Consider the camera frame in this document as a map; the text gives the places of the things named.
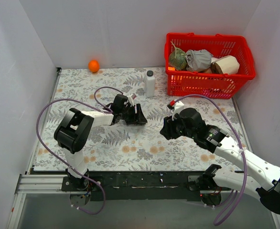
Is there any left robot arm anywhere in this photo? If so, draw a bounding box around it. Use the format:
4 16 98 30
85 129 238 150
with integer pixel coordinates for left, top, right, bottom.
54 94 147 191

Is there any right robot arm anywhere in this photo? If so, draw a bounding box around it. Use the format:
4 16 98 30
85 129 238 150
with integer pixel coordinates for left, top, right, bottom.
160 106 280 215

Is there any floral patterned table mat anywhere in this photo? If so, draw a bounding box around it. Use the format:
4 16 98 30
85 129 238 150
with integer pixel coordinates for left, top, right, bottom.
33 67 237 172

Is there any white bottle black cap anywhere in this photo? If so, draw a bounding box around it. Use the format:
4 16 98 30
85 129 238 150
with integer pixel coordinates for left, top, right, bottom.
144 70 155 97

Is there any red plastic shopping basket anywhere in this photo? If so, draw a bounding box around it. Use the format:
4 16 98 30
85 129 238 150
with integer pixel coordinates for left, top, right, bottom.
164 33 256 99

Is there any orange fruit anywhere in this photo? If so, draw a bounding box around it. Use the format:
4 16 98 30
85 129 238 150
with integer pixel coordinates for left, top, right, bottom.
88 60 100 73

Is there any green netted melon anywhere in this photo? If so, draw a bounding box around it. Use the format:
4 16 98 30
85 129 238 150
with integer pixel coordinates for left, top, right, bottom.
168 42 187 71

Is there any grey crumpled cloth bag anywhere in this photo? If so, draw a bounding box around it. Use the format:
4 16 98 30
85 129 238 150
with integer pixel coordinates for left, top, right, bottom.
185 49 213 72

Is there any beige paper roll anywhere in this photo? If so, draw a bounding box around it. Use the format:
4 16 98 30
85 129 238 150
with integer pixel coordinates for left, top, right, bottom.
202 55 240 75

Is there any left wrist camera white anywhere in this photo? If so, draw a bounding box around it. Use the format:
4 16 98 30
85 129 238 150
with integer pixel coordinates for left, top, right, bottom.
128 93 137 106

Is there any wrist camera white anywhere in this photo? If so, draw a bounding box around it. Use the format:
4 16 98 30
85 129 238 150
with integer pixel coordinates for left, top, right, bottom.
128 93 137 106
167 100 184 120

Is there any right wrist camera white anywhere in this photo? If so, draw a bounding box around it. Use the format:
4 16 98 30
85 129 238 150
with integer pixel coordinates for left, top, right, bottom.
167 100 184 120

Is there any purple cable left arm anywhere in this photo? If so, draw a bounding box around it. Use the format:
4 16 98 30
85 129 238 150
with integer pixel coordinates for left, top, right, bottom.
36 86 124 215

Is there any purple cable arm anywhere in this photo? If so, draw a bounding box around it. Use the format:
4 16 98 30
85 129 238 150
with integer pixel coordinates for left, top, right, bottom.
175 94 248 227
36 86 124 215

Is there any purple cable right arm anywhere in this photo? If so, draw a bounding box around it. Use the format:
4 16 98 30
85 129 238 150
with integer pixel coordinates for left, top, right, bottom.
175 94 248 227

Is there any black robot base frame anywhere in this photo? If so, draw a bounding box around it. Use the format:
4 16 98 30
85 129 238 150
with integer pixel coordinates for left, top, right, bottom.
61 170 229 206

